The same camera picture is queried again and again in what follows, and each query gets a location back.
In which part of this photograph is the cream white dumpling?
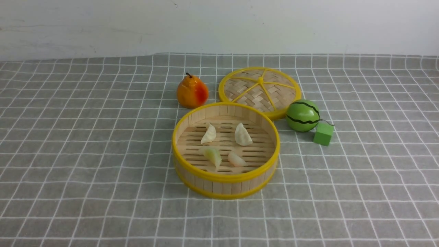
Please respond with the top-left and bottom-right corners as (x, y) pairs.
(201, 123), (216, 144)

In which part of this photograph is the pale green dumpling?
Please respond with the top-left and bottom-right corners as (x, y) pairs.
(199, 146), (222, 170)

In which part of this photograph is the pinkish white dumpling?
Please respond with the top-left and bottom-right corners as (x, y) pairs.
(227, 152), (247, 167)

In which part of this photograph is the yellow rimmed bamboo steamer tray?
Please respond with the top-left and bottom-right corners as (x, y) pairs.
(171, 103), (281, 200)

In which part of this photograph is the woven bamboo steamer lid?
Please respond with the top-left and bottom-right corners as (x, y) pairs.
(218, 67), (302, 120)

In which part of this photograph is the orange toy pear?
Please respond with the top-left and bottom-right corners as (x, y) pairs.
(177, 72), (210, 109)

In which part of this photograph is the green toy watermelon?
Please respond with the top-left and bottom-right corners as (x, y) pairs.
(286, 99), (320, 132)

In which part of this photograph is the green wooden cube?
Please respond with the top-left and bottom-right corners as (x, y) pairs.
(312, 122), (334, 146)

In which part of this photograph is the grey checked tablecloth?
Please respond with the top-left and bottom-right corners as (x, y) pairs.
(0, 54), (439, 247)

